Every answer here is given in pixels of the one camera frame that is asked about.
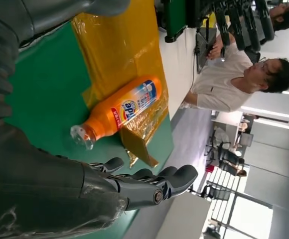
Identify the small green belt conveyor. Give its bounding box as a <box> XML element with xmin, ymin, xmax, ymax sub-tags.
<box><xmin>157</xmin><ymin>0</ymin><xmax>188</xmax><ymax>43</ymax></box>

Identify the green table mat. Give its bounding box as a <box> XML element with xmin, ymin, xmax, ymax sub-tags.
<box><xmin>4</xmin><ymin>21</ymin><xmax>175</xmax><ymax>239</ymax></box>

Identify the white cabinet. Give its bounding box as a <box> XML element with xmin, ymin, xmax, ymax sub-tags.
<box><xmin>155</xmin><ymin>192</ymin><xmax>212</xmax><ymax>239</ymax></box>

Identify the yellow taped cardboard box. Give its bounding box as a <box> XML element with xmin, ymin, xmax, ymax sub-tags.
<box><xmin>71</xmin><ymin>0</ymin><xmax>170</xmax><ymax>169</ymax></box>

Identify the grey office chair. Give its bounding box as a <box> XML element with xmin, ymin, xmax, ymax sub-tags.
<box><xmin>206</xmin><ymin>126</ymin><xmax>226</xmax><ymax>154</ymax></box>

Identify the dark flat device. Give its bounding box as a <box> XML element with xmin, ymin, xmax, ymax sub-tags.
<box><xmin>195</xmin><ymin>28</ymin><xmax>219</xmax><ymax>74</ymax></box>

